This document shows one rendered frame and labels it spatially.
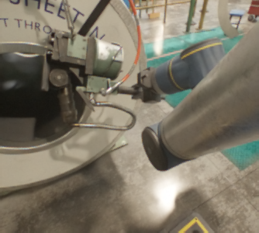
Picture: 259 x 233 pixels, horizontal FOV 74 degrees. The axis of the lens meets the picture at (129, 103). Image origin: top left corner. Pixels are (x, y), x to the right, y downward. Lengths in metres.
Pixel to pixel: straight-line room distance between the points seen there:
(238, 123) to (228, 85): 0.04
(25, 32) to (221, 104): 0.66
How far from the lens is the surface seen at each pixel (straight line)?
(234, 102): 0.19
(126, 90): 0.71
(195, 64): 0.47
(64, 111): 0.68
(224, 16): 0.92
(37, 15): 0.72
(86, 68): 0.62
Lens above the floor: 1.26
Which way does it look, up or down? 40 degrees down
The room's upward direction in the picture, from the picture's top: 3 degrees counter-clockwise
